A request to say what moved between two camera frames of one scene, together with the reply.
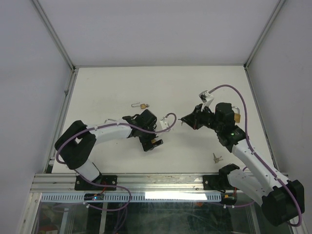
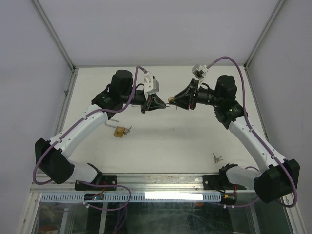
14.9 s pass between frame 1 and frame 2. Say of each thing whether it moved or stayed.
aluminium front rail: stayed
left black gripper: moved
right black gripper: moved
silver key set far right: stayed
